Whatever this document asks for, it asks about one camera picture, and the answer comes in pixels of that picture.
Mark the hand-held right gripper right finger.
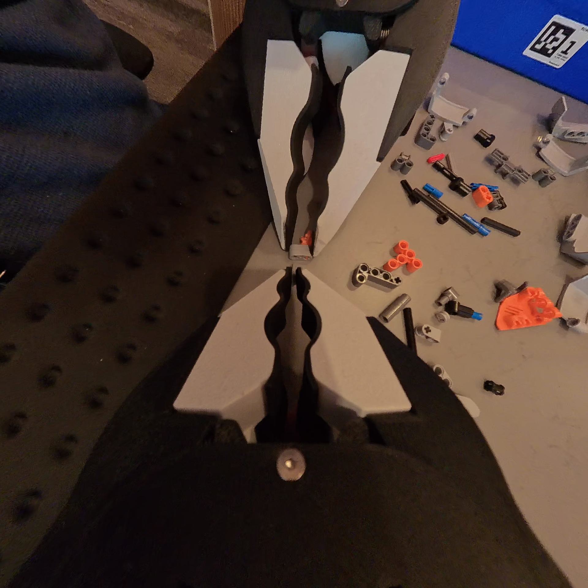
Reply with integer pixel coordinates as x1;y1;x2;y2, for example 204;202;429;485
295;268;413;443

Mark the short dark grey angled beam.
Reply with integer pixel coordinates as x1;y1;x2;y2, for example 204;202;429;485
415;115;437;150

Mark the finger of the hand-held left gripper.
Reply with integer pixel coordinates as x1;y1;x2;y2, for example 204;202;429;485
315;48;413;255
257;39;322;251

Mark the orange flat panel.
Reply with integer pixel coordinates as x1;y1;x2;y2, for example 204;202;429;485
495;287;562;331

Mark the dark grey angled connector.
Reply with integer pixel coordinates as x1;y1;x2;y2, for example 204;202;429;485
494;279;529;303

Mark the short black axle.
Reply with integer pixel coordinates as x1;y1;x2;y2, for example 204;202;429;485
480;217;521;238

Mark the pile of small technic pieces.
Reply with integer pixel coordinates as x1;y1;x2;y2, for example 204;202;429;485
401;179;478;235

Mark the light grey panel with holes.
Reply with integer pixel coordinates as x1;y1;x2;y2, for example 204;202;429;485
549;96;588;143

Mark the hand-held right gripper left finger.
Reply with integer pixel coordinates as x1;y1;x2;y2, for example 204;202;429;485
174;269;294;443

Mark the dark grey L-shaped beam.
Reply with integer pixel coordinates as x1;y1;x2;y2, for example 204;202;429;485
352;263;402;290

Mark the black connector with blue pin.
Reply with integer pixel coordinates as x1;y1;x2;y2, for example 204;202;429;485
448;301;483;321

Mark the light grey boxy panel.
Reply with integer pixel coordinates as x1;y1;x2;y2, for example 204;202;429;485
558;213;588;265

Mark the dark grey tube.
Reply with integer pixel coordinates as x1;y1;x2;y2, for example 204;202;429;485
379;294;412;322

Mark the wooden pillar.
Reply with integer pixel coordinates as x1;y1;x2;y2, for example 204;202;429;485
209;0;246;51

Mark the black chair armrest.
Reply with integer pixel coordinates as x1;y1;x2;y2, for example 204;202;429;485
103;21;154;79

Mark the black dimpled pad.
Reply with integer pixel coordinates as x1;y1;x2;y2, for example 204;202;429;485
0;41;281;588

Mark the light grey curved panel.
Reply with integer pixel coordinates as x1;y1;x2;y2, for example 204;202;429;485
428;73;477;125
535;135;588;177
556;276;588;334

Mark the blue storage bin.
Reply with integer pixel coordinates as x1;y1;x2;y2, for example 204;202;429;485
450;0;588;92

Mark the dark grey double cross block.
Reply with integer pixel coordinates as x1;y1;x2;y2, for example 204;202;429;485
486;148;531;185

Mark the orange connector cluster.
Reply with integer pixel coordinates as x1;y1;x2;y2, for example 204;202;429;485
383;240;423;273

